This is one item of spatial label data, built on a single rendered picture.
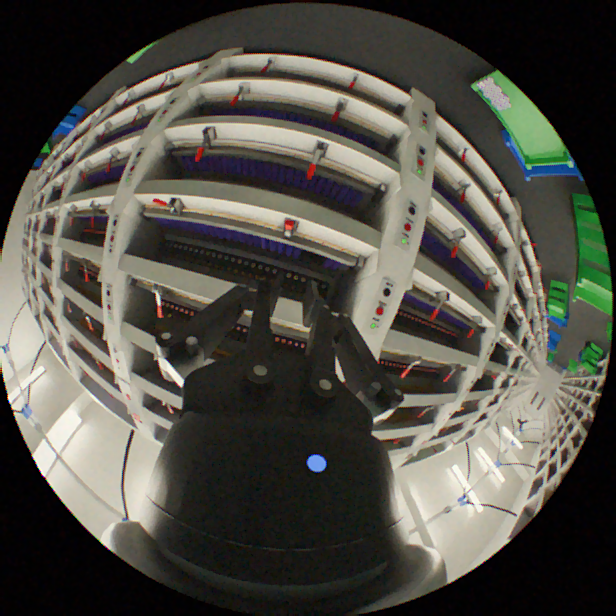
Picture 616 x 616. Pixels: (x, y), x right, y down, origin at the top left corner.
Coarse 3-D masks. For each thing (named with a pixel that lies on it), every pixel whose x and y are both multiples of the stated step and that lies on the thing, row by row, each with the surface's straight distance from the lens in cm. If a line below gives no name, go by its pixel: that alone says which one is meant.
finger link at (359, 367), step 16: (352, 336) 13; (336, 352) 15; (352, 352) 13; (368, 352) 12; (352, 368) 12; (368, 368) 11; (352, 384) 12; (368, 384) 11; (384, 384) 11; (384, 400) 10; (400, 400) 10
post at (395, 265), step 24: (408, 120) 63; (432, 120) 72; (408, 144) 53; (432, 144) 62; (408, 168) 48; (432, 168) 55; (408, 192) 45; (360, 216) 58; (384, 216) 42; (384, 240) 38; (384, 264) 38; (408, 264) 42; (336, 288) 55; (360, 288) 39; (336, 312) 49; (360, 312) 38; (384, 336) 43; (336, 360) 41
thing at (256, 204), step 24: (144, 192) 52; (168, 192) 46; (192, 192) 42; (216, 192) 39; (240, 192) 38; (264, 192) 37; (144, 216) 57; (240, 216) 40; (264, 216) 37; (288, 216) 34; (312, 216) 35; (336, 216) 36; (192, 240) 58; (336, 240) 37; (360, 240) 36; (288, 264) 50; (360, 264) 40
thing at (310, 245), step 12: (156, 216) 53; (168, 216) 49; (180, 216) 47; (192, 216) 45; (204, 216) 43; (216, 216) 42; (228, 216) 40; (228, 228) 41; (240, 228) 39; (252, 228) 39; (264, 228) 38; (276, 240) 39; (288, 240) 37; (300, 240) 38; (312, 240) 37; (324, 252) 38; (336, 252) 39; (348, 264) 41
